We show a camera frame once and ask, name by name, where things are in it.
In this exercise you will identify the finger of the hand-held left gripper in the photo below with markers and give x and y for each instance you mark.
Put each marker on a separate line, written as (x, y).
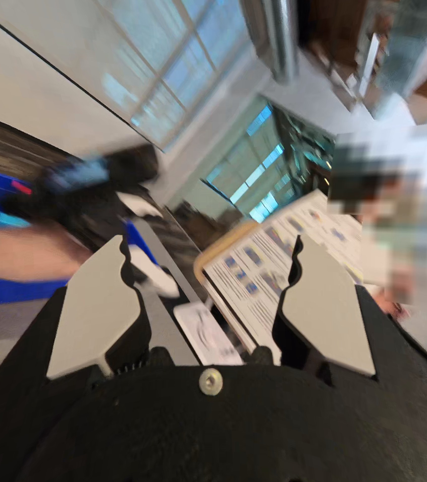
(155, 273)
(140, 205)

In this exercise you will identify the glass partition window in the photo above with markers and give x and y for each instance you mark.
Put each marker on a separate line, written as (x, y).
(168, 56)

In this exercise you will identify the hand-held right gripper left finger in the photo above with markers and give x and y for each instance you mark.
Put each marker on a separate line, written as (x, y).
(93, 312)

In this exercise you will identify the large silver ventilation duct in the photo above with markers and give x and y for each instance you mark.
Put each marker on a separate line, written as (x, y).
(281, 37)

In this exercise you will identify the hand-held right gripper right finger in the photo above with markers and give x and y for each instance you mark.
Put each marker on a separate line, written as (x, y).
(322, 312)

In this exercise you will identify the instruction sheet on wooden clipboard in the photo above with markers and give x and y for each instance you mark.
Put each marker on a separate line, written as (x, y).
(258, 275)

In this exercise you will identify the white printed card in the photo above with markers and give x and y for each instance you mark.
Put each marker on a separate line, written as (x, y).
(206, 331)

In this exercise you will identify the person's left forearm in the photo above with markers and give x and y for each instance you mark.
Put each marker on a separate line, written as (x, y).
(17, 252)

